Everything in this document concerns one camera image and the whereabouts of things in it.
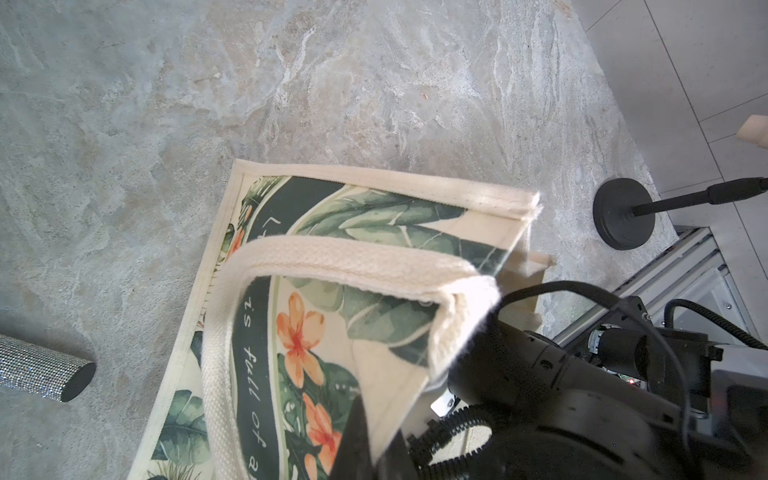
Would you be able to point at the cream canvas floral tote bag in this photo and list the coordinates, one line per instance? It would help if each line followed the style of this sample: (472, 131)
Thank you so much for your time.
(322, 285)

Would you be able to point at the aluminium rail frame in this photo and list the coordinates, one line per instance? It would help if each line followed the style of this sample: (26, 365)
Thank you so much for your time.
(699, 267)

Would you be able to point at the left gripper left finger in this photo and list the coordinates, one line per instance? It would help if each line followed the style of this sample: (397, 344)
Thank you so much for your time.
(353, 460)

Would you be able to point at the glittery silver cylinder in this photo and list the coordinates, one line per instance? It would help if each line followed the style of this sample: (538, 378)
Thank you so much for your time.
(43, 372)

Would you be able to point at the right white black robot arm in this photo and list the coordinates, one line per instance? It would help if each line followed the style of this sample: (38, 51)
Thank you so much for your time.
(626, 400)

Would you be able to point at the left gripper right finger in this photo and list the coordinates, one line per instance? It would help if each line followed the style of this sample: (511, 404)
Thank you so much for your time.
(396, 463)

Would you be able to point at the black microphone stand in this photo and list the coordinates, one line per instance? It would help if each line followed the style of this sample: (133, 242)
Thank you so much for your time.
(624, 212)

